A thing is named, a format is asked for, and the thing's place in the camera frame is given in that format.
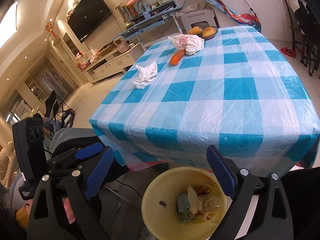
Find white plastic bag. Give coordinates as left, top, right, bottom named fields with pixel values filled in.
left=168, top=34, right=204, bottom=55

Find blue white checkered tablecloth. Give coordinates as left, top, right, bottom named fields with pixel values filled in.
left=89, top=26, right=319, bottom=177

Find white plastic stool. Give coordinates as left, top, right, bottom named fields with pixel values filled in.
left=180, top=9, right=220, bottom=32

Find white tissue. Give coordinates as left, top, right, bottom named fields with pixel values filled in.
left=132, top=62, right=158, bottom=89

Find yellow trash bin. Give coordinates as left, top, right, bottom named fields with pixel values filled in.
left=142, top=166, right=228, bottom=239

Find right yellow mango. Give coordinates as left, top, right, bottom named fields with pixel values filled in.
left=202, top=27, right=217, bottom=40

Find clear plastic bottle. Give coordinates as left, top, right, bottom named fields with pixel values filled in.
left=197, top=195, right=220, bottom=215

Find dark fruit bowl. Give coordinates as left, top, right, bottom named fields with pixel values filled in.
left=187, top=27, right=219, bottom=40

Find black clothes on chair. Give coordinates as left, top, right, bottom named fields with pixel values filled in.
left=294, top=0, right=318, bottom=38

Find cream TV cabinet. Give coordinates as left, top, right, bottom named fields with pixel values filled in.
left=82, top=44, right=144, bottom=83

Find blue children study desk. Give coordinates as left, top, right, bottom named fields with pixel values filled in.
left=119, top=0, right=184, bottom=51

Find wall mounted black television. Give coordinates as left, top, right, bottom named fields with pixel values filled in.
left=67, top=0, right=112, bottom=43

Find white wall cabinets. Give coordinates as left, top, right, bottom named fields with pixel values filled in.
left=223, top=0, right=292, bottom=42

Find dark wooden chair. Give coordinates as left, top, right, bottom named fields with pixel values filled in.
left=280, top=0, right=319, bottom=77

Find green blue juice carton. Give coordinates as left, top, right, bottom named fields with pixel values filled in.
left=177, top=193, right=196, bottom=223

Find colourful hanging bag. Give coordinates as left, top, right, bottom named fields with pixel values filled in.
left=204, top=0, right=262, bottom=33

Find row of books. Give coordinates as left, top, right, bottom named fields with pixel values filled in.
left=116, top=3, right=139, bottom=23

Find pink kettlebell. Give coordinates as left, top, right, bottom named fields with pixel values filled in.
left=113, top=36, right=130, bottom=54

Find pink plush toy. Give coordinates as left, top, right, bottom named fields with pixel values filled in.
left=127, top=0, right=141, bottom=7

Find person's left hand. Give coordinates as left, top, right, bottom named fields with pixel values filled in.
left=23, top=197, right=77, bottom=225

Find red slippers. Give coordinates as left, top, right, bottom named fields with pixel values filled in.
left=280, top=47, right=296, bottom=58

